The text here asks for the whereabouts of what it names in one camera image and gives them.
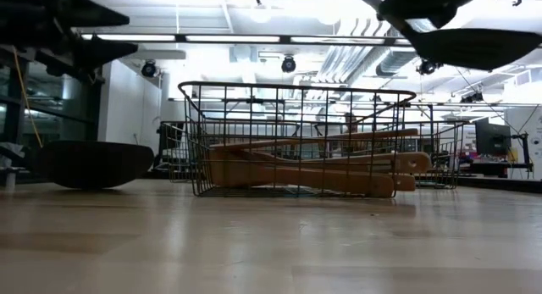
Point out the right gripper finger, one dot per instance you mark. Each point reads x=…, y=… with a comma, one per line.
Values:
x=427, y=3

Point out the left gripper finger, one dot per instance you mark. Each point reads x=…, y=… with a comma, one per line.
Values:
x=89, y=14
x=106, y=50

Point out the black oval spoon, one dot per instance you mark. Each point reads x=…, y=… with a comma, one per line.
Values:
x=93, y=167

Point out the wooden spork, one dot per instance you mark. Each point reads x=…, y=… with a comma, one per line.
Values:
x=402, y=162

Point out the slotted wooden spatula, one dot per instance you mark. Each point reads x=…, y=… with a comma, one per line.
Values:
x=406, y=183

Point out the plain wooden spatula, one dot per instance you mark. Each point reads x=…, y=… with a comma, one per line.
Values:
x=296, y=177

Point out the black ceiling spotlight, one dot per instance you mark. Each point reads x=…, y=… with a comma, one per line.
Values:
x=149, y=68
x=289, y=64
x=427, y=67

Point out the black monitor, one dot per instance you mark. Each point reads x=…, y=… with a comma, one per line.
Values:
x=491, y=137
x=170, y=137

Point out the long ceiling light bar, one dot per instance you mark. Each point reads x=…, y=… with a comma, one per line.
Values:
x=233, y=38

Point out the person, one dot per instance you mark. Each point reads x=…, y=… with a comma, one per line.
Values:
x=350, y=122

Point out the black desk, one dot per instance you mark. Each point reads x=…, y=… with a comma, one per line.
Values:
x=487, y=169

